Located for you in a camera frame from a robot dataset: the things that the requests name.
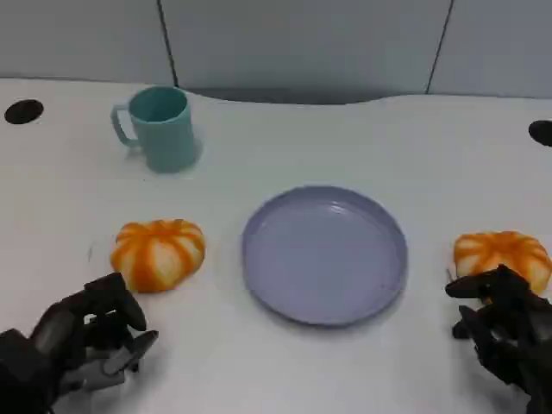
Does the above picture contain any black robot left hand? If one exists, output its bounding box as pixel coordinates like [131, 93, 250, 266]
[26, 272, 160, 405]

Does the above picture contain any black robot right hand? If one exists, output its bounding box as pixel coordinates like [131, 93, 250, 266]
[444, 263, 552, 414]

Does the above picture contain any pale green mug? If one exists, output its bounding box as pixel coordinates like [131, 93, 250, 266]
[110, 85, 196, 174]

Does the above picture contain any lilac plate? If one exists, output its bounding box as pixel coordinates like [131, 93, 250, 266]
[241, 185, 409, 328]

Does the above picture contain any black table cable hole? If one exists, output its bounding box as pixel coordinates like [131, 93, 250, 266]
[528, 119, 552, 148]
[3, 99, 45, 126]

